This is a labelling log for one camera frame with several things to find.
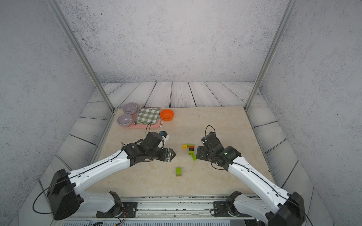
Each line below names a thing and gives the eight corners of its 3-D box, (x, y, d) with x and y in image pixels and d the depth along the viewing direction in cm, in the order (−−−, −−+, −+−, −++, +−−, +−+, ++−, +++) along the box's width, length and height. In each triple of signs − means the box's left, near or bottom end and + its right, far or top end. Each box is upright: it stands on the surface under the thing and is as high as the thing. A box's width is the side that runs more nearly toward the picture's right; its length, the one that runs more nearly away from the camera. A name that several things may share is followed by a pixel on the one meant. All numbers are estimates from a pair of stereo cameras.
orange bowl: (160, 121, 114) (160, 117, 111) (162, 113, 120) (161, 109, 116) (173, 121, 114) (173, 117, 110) (174, 113, 120) (173, 109, 116)
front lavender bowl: (118, 128, 110) (115, 123, 106) (122, 118, 117) (119, 113, 112) (132, 128, 110) (129, 123, 105) (135, 118, 117) (133, 113, 112)
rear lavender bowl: (122, 113, 119) (120, 108, 115) (129, 106, 125) (127, 101, 121) (133, 117, 117) (131, 112, 112) (140, 109, 123) (138, 104, 118)
